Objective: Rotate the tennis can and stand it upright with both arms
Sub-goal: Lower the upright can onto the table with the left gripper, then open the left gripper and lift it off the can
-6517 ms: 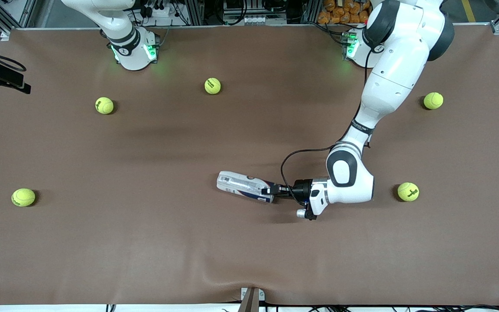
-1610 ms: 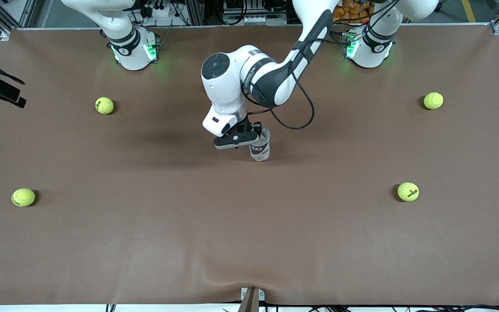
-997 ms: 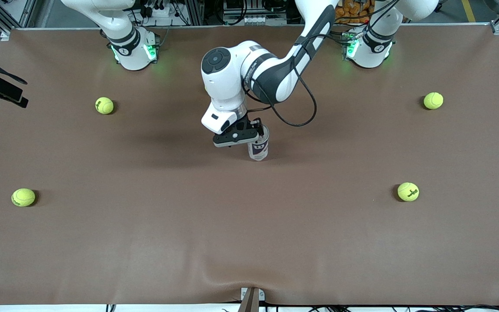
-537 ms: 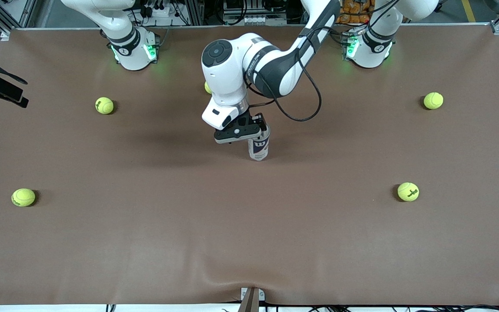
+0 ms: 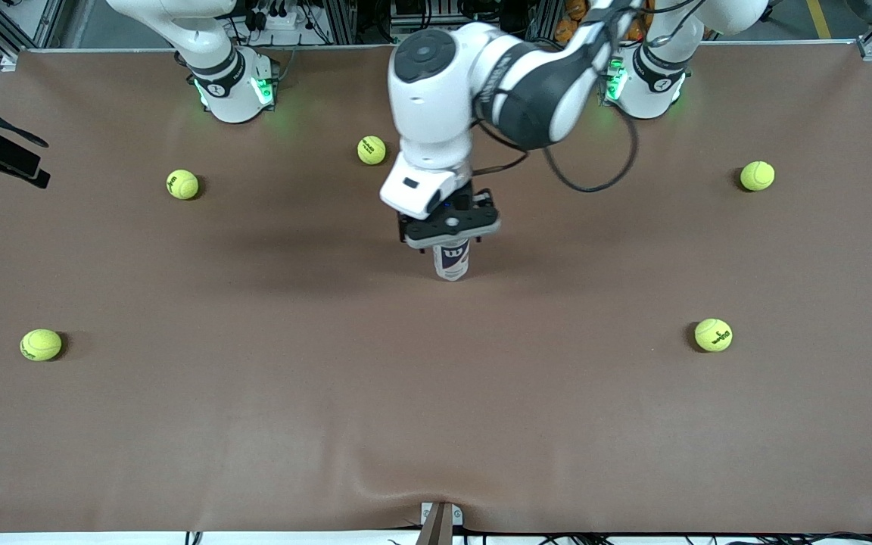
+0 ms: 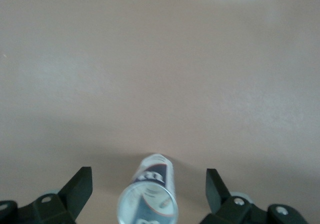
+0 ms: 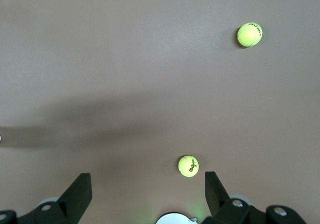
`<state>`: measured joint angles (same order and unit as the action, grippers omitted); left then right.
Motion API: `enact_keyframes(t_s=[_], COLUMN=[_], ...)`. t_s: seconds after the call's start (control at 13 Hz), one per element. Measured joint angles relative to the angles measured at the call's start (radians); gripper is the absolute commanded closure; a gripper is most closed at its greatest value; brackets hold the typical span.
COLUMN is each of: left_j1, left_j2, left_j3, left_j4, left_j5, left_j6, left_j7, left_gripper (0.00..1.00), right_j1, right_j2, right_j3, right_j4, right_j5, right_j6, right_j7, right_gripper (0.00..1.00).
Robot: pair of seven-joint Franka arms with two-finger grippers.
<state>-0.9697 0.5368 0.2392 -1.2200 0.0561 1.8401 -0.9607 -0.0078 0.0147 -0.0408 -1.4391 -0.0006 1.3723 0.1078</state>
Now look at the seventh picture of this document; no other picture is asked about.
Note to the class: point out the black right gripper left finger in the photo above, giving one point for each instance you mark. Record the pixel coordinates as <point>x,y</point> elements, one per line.
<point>72,199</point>

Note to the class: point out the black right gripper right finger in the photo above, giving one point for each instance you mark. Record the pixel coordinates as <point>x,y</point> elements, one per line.
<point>217,199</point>

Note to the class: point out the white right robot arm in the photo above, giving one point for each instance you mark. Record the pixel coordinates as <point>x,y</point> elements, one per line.
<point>175,219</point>

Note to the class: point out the yellow tennis ball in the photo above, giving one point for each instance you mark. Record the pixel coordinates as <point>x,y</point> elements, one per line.
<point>188,165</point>
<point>249,35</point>

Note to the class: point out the brown table cover mat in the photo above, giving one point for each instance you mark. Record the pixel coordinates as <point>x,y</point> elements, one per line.
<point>125,58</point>

